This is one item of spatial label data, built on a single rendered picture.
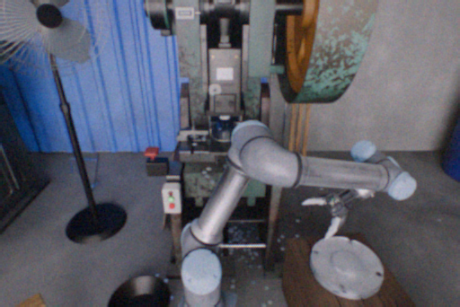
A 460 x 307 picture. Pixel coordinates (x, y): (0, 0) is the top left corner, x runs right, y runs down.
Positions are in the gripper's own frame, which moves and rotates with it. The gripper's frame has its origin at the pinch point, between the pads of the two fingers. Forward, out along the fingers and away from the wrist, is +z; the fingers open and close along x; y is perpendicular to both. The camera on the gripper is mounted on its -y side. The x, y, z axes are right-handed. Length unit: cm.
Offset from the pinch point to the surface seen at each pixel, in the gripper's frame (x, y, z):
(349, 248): 12.5, -31.6, 0.6
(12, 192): -126, 19, 167
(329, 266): 15.0, -19.1, 9.5
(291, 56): -78, -18, -34
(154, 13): -93, 45, -3
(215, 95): -67, 14, 3
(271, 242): -8.5, -32.6, 32.8
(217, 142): -51, 7, 16
